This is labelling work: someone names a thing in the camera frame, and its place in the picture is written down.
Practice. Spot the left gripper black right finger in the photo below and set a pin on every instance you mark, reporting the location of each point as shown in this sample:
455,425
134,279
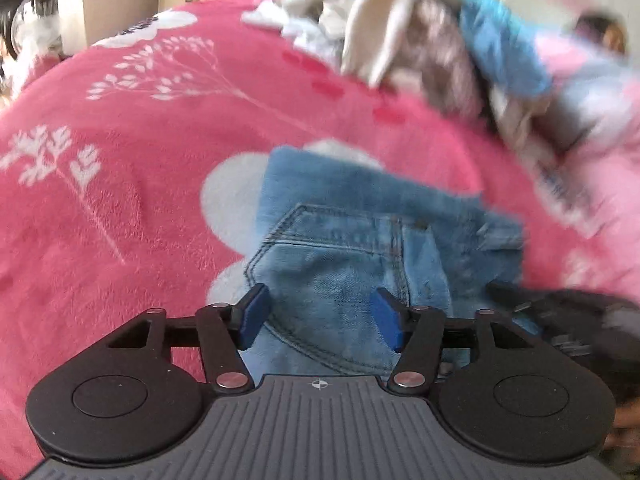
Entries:
415,333

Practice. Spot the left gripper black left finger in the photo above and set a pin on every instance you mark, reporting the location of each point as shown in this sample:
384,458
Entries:
226,329

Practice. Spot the blue denim jeans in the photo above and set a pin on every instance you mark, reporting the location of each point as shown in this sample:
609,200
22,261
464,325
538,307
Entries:
331,233

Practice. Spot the pile of mixed clothes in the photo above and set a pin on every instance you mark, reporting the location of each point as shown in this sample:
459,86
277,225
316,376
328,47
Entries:
474,58

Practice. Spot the pink floral fleece blanket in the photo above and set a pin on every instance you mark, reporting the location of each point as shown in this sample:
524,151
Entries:
131,176

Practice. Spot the black wheelchair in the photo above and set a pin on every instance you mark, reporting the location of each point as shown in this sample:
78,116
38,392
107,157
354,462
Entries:
30,43

